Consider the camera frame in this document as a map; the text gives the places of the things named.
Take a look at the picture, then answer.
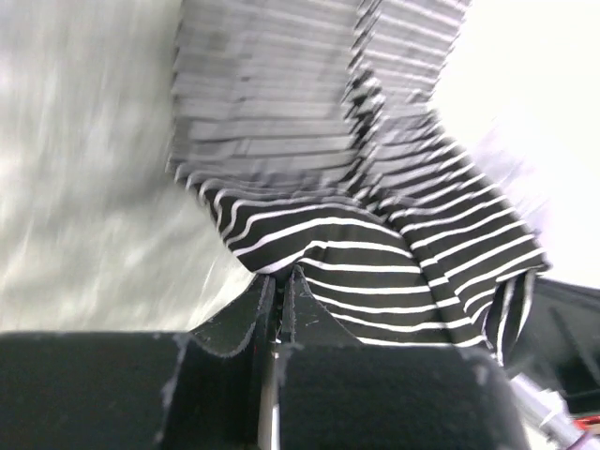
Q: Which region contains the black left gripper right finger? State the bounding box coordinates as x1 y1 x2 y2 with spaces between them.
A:
277 269 528 450

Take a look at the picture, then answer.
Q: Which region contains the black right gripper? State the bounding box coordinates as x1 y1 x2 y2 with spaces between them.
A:
508 278 600 413

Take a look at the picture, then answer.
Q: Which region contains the black white striped tank top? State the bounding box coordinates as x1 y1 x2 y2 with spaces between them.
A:
169 1 547 362

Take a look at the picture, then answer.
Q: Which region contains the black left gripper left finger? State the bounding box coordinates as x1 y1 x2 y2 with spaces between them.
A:
1 277 276 449

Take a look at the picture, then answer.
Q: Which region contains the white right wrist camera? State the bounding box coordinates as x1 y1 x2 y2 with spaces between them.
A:
510 374 580 448

